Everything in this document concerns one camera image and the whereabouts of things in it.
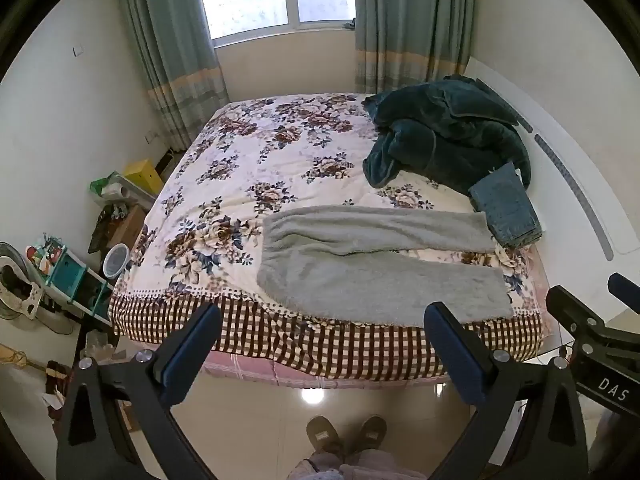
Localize person's right slipper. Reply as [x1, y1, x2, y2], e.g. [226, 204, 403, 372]
[357, 414, 388, 457]

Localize person's left slipper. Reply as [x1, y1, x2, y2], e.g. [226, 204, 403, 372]
[306, 415, 344, 462]

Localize person's slipper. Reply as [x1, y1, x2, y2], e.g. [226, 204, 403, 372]
[306, 415, 344, 462]
[357, 414, 388, 457]

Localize white electric fan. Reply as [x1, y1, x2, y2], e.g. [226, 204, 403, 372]
[0, 241, 45, 322]

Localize broom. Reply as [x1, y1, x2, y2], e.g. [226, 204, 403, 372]
[0, 344, 48, 373]

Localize pink checked bed sheet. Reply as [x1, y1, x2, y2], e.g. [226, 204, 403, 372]
[199, 349, 453, 392]

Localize yellow box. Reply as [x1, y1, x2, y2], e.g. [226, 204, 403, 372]
[123, 159, 165, 197]

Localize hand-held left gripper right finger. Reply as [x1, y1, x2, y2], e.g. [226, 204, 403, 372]
[424, 301, 588, 480]

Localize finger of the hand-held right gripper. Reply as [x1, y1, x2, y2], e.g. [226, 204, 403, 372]
[545, 285, 622, 342]
[607, 273, 640, 312]

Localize grey fleece pants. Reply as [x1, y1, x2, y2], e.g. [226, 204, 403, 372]
[256, 205, 515, 328]

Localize green striped curtain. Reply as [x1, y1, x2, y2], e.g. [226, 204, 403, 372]
[116, 0, 231, 150]
[354, 0, 474, 95]

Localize floral quilted bedspread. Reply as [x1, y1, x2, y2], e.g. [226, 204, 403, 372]
[107, 91, 548, 381]

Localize white plastic bucket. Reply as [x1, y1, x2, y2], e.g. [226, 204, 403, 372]
[102, 243, 132, 280]

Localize folded blue jeans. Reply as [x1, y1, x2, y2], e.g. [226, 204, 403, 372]
[468, 162, 545, 249]

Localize teal storage shelf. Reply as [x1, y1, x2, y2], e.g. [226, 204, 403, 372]
[44, 246, 116, 322]

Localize white bed headboard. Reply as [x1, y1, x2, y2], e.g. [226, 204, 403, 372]
[464, 55, 640, 311]

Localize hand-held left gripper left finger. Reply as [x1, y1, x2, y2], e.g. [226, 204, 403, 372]
[56, 302, 223, 480]

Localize brown cardboard box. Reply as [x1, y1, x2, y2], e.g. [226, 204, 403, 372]
[106, 204, 147, 252]

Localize green plastic bag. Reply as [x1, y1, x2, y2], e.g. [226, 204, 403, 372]
[90, 172, 123, 197]

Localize dark green fleece blanket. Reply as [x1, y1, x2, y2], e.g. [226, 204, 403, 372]
[361, 75, 532, 196]

